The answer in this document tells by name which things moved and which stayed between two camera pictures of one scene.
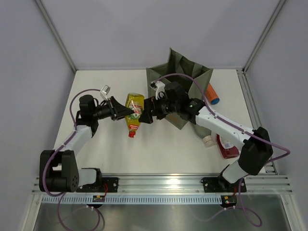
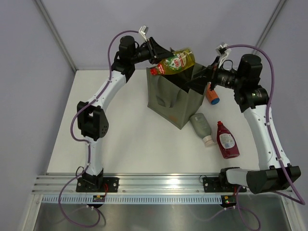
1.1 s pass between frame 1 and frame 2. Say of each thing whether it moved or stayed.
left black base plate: stayed
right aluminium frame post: stayed
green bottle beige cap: stayed
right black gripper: moved
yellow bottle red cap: moved
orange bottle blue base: stayed
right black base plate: stayed
